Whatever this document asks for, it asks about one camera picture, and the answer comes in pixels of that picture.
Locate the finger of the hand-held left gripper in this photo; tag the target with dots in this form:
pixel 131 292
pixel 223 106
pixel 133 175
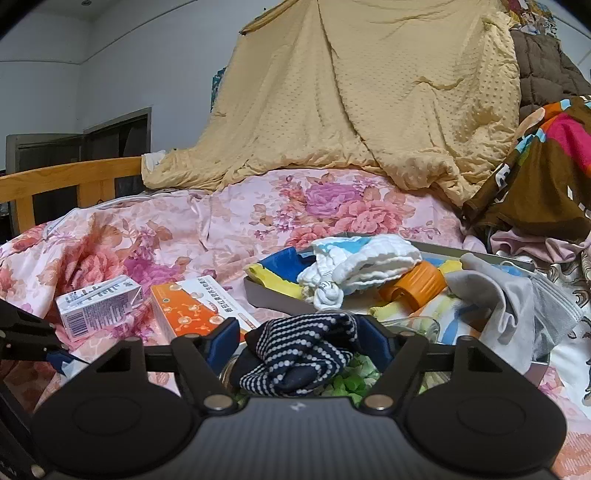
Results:
pixel 62 359
pixel 27 321

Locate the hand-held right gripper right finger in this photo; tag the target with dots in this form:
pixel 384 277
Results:
pixel 379 342

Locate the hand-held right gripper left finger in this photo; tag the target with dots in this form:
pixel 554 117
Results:
pixel 224 342

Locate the grey cardboard box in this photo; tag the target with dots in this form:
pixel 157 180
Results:
pixel 272 295

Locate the orange ribbed cap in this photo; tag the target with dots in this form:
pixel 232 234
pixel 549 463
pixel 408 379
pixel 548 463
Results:
pixel 415 281

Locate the black white striped sock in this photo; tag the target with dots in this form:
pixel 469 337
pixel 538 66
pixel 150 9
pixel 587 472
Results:
pixel 295 355

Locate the white cloth with blue print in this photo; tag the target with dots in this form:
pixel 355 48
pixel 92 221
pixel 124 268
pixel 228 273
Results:
pixel 369 263

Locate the pastel striped sock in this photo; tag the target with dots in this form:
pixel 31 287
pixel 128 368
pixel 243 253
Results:
pixel 457 314

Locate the grey cloth pouch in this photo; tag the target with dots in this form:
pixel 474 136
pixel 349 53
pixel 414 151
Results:
pixel 498 300

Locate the grey face mask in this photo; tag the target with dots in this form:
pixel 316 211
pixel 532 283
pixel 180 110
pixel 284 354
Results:
pixel 554 309

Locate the glass jar of green paper stars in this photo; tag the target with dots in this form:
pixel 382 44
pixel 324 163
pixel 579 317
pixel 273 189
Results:
pixel 351 376

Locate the cardboard medicine box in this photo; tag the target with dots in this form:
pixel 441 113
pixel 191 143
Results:
pixel 194 309

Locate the small white milk carton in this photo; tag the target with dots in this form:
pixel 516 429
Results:
pixel 97 304

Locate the cartoon print cloth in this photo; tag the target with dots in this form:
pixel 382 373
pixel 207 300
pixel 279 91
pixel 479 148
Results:
pixel 277 267

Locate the pink floral quilt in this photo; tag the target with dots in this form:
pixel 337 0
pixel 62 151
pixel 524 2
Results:
pixel 323 207

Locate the lilac cloth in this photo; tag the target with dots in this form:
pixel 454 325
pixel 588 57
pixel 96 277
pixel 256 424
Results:
pixel 531 244

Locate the gold damask bedsheet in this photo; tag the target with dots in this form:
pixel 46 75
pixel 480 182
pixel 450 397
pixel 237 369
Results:
pixel 577 286

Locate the brown colourful striped garment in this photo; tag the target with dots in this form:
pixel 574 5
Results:
pixel 554 184

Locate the beige quilt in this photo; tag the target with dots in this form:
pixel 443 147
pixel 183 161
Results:
pixel 369 92

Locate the brown quilted blanket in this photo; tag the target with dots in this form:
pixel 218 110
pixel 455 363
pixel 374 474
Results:
pixel 540 69

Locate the wooden bed frame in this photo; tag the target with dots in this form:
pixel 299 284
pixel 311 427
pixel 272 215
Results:
pixel 69 173

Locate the teal wall poster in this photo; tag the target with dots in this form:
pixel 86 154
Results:
pixel 217 87

